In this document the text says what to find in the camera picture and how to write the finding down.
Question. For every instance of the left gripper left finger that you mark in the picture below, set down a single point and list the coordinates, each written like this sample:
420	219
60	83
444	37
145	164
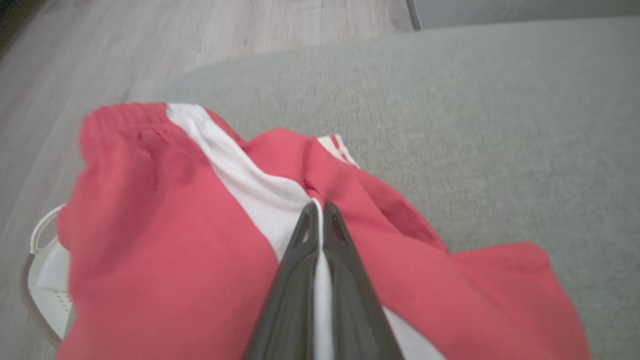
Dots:
292	300

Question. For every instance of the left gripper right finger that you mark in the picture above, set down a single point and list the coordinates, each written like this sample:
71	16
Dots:
355	310

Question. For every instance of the red shorts white stripe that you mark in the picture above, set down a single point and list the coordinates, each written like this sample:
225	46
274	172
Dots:
175	250

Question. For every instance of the white laundry basket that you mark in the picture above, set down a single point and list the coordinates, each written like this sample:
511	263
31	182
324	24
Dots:
50	280

